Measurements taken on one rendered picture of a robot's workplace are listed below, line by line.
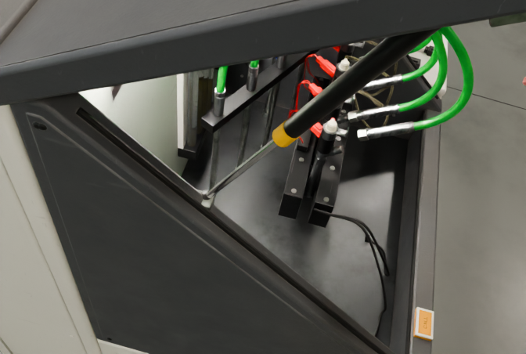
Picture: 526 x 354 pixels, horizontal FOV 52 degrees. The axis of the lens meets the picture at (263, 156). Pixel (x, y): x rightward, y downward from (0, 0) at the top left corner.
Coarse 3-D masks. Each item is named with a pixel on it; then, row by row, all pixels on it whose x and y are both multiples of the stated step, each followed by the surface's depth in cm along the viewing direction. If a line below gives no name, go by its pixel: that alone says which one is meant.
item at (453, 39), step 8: (448, 32) 72; (448, 40) 73; (456, 40) 73; (456, 48) 74; (464, 48) 74; (464, 56) 74; (464, 64) 75; (224, 72) 88; (464, 72) 76; (472, 72) 76; (224, 80) 90; (464, 80) 78; (472, 80) 77; (216, 88) 92; (224, 88) 92; (464, 88) 79; (472, 88) 79; (464, 96) 80; (456, 104) 82; (464, 104) 81; (448, 112) 83; (456, 112) 82; (424, 120) 87; (432, 120) 85; (440, 120) 84; (448, 120) 84; (416, 128) 87; (424, 128) 87
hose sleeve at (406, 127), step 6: (384, 126) 90; (390, 126) 89; (396, 126) 88; (402, 126) 88; (408, 126) 87; (366, 132) 91; (372, 132) 90; (378, 132) 90; (384, 132) 89; (390, 132) 89; (396, 132) 88; (402, 132) 88; (408, 132) 88; (372, 138) 91
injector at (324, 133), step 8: (320, 136) 94; (328, 136) 93; (336, 136) 94; (320, 144) 95; (328, 144) 94; (320, 152) 96; (328, 152) 96; (336, 152) 96; (320, 160) 99; (312, 168) 102; (320, 168) 101; (312, 176) 103; (312, 184) 105; (304, 192) 109; (312, 192) 107
